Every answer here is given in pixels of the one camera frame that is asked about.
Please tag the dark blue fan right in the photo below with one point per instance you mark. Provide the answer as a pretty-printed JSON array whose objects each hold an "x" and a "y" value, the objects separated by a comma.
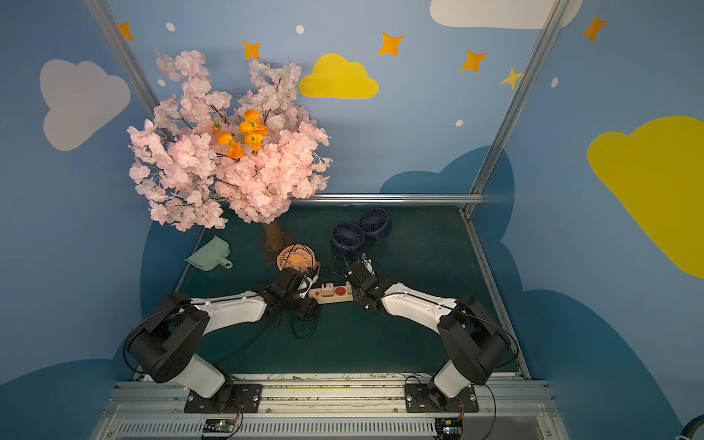
[{"x": 375, "y": 223}]

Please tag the pink artificial blossom tree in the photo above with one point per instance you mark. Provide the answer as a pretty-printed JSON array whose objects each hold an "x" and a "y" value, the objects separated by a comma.
[{"x": 204, "y": 152}]

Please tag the right green circuit board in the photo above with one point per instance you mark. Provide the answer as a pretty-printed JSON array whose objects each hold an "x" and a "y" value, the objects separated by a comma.
[{"x": 448, "y": 429}]

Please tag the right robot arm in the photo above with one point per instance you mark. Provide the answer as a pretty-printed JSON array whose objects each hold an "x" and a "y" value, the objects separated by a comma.
[{"x": 475, "y": 345}]

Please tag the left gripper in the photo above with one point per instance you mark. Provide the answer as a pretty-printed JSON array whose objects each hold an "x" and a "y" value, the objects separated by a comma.
[{"x": 300, "y": 283}]

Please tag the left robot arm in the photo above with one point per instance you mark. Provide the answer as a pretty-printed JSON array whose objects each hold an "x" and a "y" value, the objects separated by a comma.
[{"x": 165, "y": 344}]

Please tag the dark blue fan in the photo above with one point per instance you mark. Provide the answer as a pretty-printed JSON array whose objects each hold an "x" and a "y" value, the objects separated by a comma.
[
  {"x": 375, "y": 223},
  {"x": 347, "y": 239}
]

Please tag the white red power strip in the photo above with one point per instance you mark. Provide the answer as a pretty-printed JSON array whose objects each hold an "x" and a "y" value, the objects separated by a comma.
[{"x": 343, "y": 295}]

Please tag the orange desk fan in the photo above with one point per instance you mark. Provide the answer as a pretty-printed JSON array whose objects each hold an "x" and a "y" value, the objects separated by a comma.
[{"x": 297, "y": 257}]

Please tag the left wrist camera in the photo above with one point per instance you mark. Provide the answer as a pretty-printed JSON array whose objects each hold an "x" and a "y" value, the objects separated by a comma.
[{"x": 310, "y": 278}]

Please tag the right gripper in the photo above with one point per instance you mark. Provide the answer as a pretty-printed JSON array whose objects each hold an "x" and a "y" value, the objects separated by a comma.
[{"x": 358, "y": 276}]

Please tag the green circuit board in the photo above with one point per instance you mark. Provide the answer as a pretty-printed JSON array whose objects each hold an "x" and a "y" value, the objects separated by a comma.
[
  {"x": 219, "y": 427},
  {"x": 448, "y": 429}
]

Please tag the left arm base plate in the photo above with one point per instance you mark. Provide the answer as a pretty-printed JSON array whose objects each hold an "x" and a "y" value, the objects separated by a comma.
[{"x": 232, "y": 398}]

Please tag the mint green dustpan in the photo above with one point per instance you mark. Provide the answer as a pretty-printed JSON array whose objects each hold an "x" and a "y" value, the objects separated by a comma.
[{"x": 213, "y": 254}]

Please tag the aluminium rail frame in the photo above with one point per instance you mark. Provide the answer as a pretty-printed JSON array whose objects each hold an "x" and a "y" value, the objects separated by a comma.
[{"x": 334, "y": 406}]

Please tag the left green circuit board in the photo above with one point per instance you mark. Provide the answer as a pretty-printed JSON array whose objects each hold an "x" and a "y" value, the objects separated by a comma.
[{"x": 219, "y": 427}]

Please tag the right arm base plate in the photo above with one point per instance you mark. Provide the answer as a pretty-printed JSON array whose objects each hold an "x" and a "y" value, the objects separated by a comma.
[{"x": 419, "y": 398}]

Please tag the dark blue fan left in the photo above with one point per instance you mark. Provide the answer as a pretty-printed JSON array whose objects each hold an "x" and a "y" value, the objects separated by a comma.
[{"x": 347, "y": 239}]

